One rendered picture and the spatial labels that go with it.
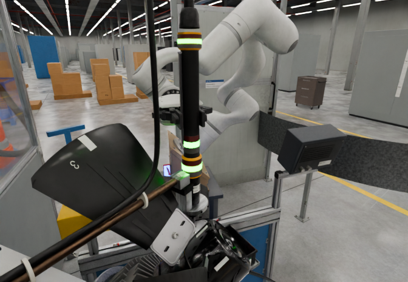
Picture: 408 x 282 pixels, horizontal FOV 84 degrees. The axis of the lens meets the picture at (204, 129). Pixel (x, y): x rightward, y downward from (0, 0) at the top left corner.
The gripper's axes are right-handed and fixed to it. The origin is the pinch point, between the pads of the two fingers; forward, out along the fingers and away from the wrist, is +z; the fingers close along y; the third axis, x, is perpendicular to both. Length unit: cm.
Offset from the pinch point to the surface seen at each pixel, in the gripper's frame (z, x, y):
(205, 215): -4.2, -28.0, -4.8
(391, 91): -300, -70, -555
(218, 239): 11.6, -20.2, -1.6
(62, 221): -31, -40, 36
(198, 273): 22.0, -14.0, 5.5
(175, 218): 4.6, -19.3, 4.9
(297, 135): -34, -22, -58
